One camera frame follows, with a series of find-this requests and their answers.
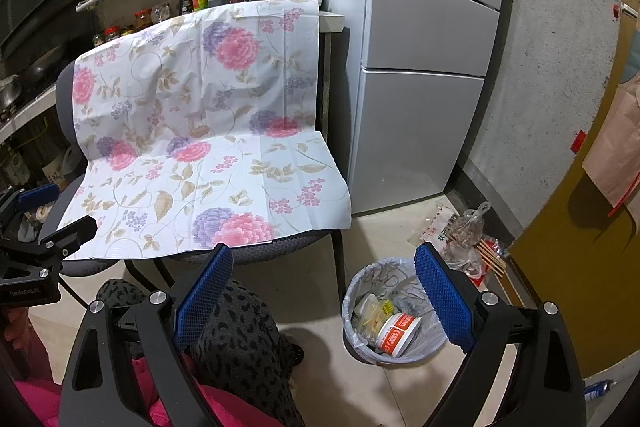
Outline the blue white spray can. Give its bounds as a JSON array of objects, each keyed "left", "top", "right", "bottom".
[{"left": 584, "top": 378, "right": 618, "bottom": 402}]

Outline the beige hanging paper bag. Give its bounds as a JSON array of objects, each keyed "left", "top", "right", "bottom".
[{"left": 581, "top": 74, "right": 640, "bottom": 218}]

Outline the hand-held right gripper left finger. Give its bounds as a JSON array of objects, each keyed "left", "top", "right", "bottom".
[{"left": 59, "top": 243, "right": 235, "bottom": 427}]

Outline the dark wok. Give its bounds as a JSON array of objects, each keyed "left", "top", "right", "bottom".
[{"left": 20, "top": 57, "right": 61, "bottom": 82}]

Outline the bundle of wooden chopsticks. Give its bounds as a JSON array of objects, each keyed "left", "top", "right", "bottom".
[{"left": 475, "top": 239, "right": 508, "bottom": 278}]

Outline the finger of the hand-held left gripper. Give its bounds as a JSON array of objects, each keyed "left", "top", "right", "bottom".
[
  {"left": 37, "top": 215, "right": 98, "bottom": 260},
  {"left": 0, "top": 183, "right": 62, "bottom": 230}
]

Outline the yellow door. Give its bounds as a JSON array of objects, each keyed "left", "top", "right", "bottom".
[{"left": 507, "top": 0, "right": 640, "bottom": 388}]

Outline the floral printed sheet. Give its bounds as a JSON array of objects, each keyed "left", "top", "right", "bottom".
[{"left": 56, "top": 0, "right": 352, "bottom": 262}]

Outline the clear knotted plastic bag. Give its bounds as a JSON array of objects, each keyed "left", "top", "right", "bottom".
[{"left": 447, "top": 202, "right": 493, "bottom": 270}]

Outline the grey office chair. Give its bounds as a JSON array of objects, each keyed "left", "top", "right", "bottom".
[{"left": 37, "top": 0, "right": 351, "bottom": 308}]

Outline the person's pink jacket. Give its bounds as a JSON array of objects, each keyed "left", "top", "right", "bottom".
[{"left": 12, "top": 352, "right": 236, "bottom": 427}]

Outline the grey refrigerator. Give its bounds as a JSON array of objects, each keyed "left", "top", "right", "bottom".
[{"left": 320, "top": 0, "right": 506, "bottom": 215}]

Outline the white and red noodle cup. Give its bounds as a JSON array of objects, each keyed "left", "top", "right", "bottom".
[{"left": 375, "top": 312, "right": 421, "bottom": 355}]

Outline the printed white red packet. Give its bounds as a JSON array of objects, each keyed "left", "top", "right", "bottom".
[{"left": 420, "top": 204, "right": 458, "bottom": 253}]

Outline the person's left forearm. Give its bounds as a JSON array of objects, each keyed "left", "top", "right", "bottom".
[{"left": 0, "top": 304, "right": 53, "bottom": 380}]

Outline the steel pot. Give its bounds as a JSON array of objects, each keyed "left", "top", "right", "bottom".
[{"left": 0, "top": 79, "right": 23, "bottom": 110}]

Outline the trash bin with white liner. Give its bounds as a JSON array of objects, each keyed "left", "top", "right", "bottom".
[{"left": 342, "top": 257, "right": 449, "bottom": 365}]

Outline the kitchen counter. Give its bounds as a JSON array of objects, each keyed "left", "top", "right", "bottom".
[{"left": 0, "top": 82, "right": 58, "bottom": 142}]

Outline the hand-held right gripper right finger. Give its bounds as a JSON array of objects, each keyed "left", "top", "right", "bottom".
[{"left": 414, "top": 242, "right": 587, "bottom": 427}]

